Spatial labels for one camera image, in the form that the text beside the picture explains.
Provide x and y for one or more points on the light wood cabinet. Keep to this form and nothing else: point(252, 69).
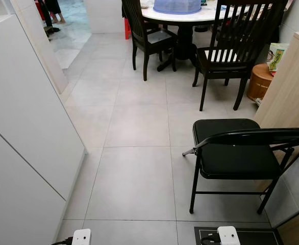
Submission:
point(290, 87)

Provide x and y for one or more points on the round brown stool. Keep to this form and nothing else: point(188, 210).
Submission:
point(259, 81)

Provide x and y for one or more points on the green snack bag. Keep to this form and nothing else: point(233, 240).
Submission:
point(277, 56)

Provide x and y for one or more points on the black folding chair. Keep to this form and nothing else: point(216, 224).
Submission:
point(233, 148)

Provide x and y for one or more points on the dark wooden slat-back dining chair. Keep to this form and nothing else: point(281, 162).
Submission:
point(226, 56)

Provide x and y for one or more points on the dark floor mat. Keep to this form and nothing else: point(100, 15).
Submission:
point(259, 237)

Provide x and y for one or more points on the blue mesh food cover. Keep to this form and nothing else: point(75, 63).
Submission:
point(176, 5)

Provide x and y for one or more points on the red plastic stool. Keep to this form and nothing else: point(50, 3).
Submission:
point(127, 28)

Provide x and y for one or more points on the person's legs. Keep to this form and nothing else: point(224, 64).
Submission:
point(51, 10)

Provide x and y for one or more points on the white door panel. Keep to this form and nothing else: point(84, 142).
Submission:
point(40, 41)

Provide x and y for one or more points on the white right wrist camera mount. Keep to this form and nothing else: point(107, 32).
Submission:
point(228, 236)

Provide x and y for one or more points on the round white pedestal dining table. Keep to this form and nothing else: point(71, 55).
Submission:
point(185, 15)

